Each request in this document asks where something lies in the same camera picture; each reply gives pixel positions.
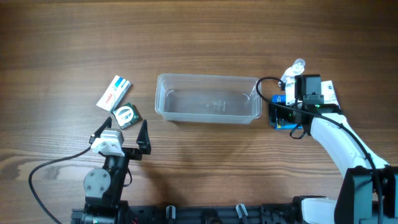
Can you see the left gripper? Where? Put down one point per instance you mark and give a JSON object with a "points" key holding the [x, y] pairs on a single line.
{"points": [[130, 153]]}

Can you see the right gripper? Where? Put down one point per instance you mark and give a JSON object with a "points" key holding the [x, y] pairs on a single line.
{"points": [[280, 116]]}

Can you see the green Zam-Buk box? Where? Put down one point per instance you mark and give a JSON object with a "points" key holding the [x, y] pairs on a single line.
{"points": [[126, 115]]}

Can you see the white Hansaplast box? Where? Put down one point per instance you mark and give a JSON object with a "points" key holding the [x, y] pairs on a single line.
{"points": [[328, 93]]}

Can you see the white spray bottle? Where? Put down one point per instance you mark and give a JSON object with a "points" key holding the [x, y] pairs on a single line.
{"points": [[297, 68]]}

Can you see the blue medicine box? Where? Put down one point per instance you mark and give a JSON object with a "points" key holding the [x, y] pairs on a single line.
{"points": [[280, 118]]}

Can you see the white Panadol box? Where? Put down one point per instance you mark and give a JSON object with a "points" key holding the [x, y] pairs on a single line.
{"points": [[114, 93]]}

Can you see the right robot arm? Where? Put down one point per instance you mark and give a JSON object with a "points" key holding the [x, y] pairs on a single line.
{"points": [[369, 190]]}

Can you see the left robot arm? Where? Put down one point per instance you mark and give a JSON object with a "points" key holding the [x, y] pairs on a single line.
{"points": [[104, 186]]}

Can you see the clear plastic container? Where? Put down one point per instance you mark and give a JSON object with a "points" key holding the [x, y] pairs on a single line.
{"points": [[207, 98]]}

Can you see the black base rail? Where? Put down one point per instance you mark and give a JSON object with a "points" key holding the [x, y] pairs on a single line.
{"points": [[240, 213]]}

